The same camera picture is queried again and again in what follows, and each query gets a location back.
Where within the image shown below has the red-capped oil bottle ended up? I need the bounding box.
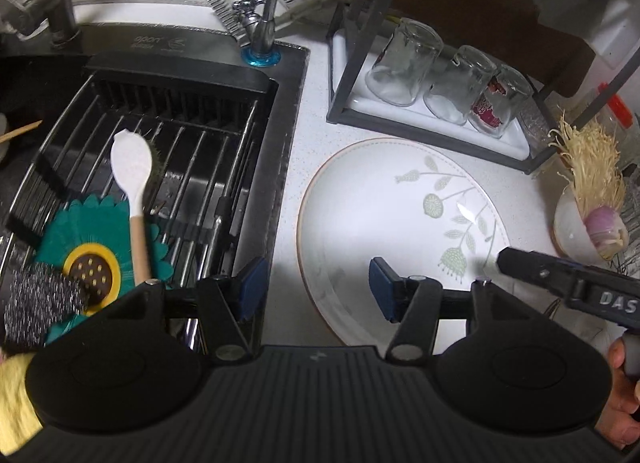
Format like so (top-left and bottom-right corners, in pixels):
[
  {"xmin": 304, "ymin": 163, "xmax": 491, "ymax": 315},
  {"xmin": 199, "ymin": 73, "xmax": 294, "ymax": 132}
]
[{"xmin": 592, "ymin": 83, "xmax": 640, "ymax": 178}]

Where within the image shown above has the clear drinking glass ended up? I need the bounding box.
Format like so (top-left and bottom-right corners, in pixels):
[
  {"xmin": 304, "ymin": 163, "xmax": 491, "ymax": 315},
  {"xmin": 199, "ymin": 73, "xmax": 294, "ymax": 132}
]
[
  {"xmin": 423, "ymin": 45, "xmax": 499, "ymax": 125},
  {"xmin": 365, "ymin": 19, "xmax": 445, "ymax": 108}
]

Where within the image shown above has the chrome faucet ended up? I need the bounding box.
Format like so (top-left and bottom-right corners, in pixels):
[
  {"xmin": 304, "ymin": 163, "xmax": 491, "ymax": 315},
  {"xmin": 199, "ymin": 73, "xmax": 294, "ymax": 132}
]
[{"xmin": 234, "ymin": 0, "xmax": 292, "ymax": 68}]

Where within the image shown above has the white spatula with wooden handle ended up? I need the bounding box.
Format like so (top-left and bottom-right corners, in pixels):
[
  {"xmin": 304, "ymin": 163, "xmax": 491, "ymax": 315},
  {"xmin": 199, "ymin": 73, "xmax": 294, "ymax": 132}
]
[{"xmin": 110, "ymin": 129, "xmax": 154, "ymax": 287}]

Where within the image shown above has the red-print drinking glass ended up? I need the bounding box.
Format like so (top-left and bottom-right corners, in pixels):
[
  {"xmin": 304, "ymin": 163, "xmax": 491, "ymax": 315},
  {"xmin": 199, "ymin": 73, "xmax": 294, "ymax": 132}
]
[{"xmin": 467, "ymin": 64, "xmax": 535, "ymax": 138}]

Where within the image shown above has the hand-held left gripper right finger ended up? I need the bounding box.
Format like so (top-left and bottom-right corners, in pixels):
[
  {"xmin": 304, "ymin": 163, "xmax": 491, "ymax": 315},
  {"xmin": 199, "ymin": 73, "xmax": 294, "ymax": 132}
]
[{"xmin": 369, "ymin": 257, "xmax": 493, "ymax": 363}]

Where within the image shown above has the yellow cloth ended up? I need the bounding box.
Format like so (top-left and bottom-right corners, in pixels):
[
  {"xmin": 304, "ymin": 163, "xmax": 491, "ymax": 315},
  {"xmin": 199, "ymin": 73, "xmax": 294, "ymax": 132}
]
[{"xmin": 0, "ymin": 350, "xmax": 47, "ymax": 455}]

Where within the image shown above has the small white bowl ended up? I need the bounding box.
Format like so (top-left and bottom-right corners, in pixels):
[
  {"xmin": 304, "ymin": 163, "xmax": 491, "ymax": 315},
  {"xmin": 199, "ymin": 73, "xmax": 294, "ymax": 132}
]
[{"xmin": 553, "ymin": 184, "xmax": 632, "ymax": 265}]

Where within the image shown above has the white drip tray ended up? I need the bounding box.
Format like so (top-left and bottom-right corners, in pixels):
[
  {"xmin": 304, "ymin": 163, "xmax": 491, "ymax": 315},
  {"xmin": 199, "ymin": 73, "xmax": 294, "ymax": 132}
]
[{"xmin": 331, "ymin": 30, "xmax": 532, "ymax": 160}]

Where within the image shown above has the black sink dish rack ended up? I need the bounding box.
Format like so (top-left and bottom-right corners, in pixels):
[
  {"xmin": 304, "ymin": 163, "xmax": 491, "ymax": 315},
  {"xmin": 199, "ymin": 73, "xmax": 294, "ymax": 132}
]
[{"xmin": 0, "ymin": 53, "xmax": 281, "ymax": 344}]

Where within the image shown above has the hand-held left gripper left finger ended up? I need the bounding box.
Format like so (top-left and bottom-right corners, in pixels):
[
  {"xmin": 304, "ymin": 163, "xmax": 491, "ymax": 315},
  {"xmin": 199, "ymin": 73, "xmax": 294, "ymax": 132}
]
[{"xmin": 145, "ymin": 257, "xmax": 271, "ymax": 364}]

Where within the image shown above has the grey metal rack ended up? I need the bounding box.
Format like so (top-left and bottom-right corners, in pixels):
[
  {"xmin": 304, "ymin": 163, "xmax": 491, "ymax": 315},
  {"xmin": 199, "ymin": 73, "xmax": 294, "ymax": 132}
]
[{"xmin": 326, "ymin": 0, "xmax": 640, "ymax": 174}]

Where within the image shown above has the wooden chopstick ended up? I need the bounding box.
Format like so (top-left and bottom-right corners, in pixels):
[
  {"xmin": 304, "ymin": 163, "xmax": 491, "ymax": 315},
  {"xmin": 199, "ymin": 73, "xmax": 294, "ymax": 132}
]
[{"xmin": 0, "ymin": 120, "xmax": 44, "ymax": 144}]

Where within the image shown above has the white leaf-print plate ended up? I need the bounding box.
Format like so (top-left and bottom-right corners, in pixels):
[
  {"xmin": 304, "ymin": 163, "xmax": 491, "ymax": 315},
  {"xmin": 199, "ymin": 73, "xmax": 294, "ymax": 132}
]
[{"xmin": 296, "ymin": 138, "xmax": 512, "ymax": 347}]

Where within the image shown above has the person's right hand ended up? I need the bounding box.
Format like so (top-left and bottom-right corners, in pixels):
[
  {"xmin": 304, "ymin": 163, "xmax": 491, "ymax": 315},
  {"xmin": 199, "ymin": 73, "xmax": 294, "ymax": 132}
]
[{"xmin": 595, "ymin": 337, "xmax": 640, "ymax": 454}]

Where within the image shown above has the black sparkly scrubbing sponge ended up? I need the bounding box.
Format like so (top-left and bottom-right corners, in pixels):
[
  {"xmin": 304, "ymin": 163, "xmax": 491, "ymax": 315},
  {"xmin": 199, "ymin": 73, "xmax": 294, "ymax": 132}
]
[{"xmin": 0, "ymin": 263, "xmax": 101, "ymax": 350}]

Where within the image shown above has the teal flower-shaped mat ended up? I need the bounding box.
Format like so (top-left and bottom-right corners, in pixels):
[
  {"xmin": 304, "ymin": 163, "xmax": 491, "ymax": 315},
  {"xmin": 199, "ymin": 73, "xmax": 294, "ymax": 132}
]
[{"xmin": 35, "ymin": 194, "xmax": 176, "ymax": 331}]

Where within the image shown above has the purple onion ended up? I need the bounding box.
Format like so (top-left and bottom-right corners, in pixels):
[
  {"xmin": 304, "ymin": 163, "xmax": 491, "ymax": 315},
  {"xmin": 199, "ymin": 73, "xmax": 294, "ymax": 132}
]
[{"xmin": 584, "ymin": 207, "xmax": 630, "ymax": 250}]

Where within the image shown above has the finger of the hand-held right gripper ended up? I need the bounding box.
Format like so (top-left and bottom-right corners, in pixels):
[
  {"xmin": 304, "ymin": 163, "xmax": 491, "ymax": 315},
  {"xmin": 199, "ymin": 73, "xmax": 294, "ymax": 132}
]
[{"xmin": 497, "ymin": 247, "xmax": 586, "ymax": 304}]

